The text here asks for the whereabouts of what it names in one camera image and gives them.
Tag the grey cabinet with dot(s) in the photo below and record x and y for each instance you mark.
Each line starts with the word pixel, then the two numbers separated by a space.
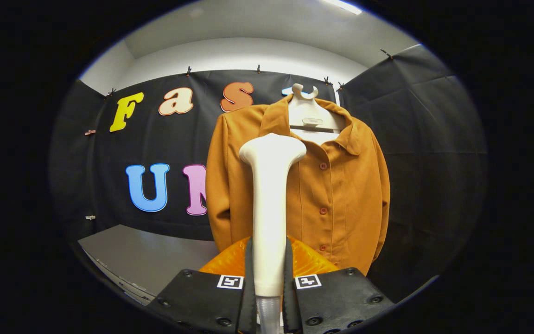
pixel 155 255

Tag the black backdrop cloth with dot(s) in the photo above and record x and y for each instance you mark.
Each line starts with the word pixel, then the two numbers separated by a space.
pixel 434 162
pixel 74 176
pixel 174 139

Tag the long ceiling light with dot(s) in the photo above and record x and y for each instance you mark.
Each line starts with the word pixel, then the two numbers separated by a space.
pixel 343 6

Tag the white garment steamer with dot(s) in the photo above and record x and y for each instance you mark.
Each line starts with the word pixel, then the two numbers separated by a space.
pixel 269 208

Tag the orange button shirt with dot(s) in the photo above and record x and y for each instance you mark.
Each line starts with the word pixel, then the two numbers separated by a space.
pixel 341 195

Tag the row of black clips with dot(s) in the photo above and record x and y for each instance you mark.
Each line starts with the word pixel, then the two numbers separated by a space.
pixel 258 69

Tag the white garment hanger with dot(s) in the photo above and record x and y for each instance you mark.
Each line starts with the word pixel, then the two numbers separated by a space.
pixel 306 111

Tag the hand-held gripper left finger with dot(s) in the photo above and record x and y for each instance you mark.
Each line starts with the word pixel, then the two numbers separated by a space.
pixel 202 297

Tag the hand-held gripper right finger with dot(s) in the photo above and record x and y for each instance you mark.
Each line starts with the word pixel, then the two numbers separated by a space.
pixel 336 297

